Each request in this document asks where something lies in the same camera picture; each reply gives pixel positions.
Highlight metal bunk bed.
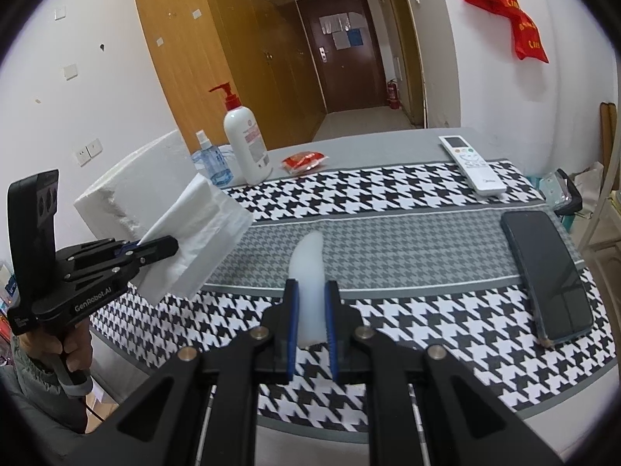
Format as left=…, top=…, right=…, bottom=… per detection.
left=578, top=122, right=621, bottom=255

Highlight side doorway wooden frame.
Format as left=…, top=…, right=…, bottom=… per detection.
left=389, top=0, right=427, bottom=127

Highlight clear blue spray bottle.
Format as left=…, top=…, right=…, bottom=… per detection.
left=192, top=130, right=234, bottom=187

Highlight wooden boards against wall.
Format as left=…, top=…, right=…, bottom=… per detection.
left=600, top=102, right=618, bottom=174

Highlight white lotion pump bottle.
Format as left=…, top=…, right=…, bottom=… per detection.
left=210, top=82, right=272, bottom=185

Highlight red hanging plastic bags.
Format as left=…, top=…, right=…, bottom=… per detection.
left=464, top=0, right=548, bottom=63

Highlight white foam sheet roll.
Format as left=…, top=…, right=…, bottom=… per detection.
left=288, top=231, right=326, bottom=349

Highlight teal plastic basket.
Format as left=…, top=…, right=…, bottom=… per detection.
left=538, top=169, right=583, bottom=218

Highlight black smartphone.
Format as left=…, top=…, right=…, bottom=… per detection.
left=500, top=210, right=594, bottom=348

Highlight houndstooth table cloth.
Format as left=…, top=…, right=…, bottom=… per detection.
left=93, top=130, right=619, bottom=450

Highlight white wall socket pair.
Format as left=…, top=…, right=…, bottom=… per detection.
left=74, top=139, right=103, bottom=167

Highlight white styrofoam box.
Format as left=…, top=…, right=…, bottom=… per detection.
left=74, top=129, right=197, bottom=241

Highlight white tissue stack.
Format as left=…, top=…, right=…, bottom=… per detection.
left=134, top=174, right=254, bottom=305

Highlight red snack packet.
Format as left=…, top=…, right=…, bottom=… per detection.
left=281, top=151, right=327, bottom=175

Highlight wooden wardrobe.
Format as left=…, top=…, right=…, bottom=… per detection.
left=135, top=0, right=325, bottom=151

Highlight white remote control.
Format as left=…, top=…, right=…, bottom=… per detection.
left=439, top=135, right=506, bottom=197

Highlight dark brown entrance door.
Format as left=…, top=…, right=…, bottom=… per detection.
left=297, top=0, right=386, bottom=113

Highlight person's left hand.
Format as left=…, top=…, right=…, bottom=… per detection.
left=31, top=319, right=93, bottom=372

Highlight red fire extinguisher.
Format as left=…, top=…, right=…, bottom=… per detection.
left=386, top=79, right=401, bottom=110

